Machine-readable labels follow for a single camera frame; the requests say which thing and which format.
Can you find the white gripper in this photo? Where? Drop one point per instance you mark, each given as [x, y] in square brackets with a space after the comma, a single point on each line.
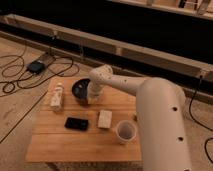
[92, 96]

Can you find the dark ceramic bowl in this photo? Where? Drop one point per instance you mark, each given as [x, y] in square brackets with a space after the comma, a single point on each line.
[79, 89]

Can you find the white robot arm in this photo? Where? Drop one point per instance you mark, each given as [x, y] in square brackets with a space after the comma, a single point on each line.
[159, 103]

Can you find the white rectangular sponge block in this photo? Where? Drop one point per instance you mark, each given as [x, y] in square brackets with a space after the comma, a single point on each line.
[104, 119]

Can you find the white plastic bottle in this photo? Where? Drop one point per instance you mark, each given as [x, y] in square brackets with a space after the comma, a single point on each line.
[57, 97]

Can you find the black smartphone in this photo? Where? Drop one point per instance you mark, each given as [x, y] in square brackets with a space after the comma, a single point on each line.
[76, 123]

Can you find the translucent plastic cup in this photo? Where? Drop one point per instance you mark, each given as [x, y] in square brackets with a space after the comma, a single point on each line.
[126, 131]

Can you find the wooden table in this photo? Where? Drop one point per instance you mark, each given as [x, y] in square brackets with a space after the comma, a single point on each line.
[52, 142]

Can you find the black power adapter box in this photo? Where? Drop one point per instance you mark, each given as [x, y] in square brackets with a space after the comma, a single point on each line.
[35, 67]

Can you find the long wooden beam rail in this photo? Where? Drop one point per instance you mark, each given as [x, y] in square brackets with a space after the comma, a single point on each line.
[115, 47]

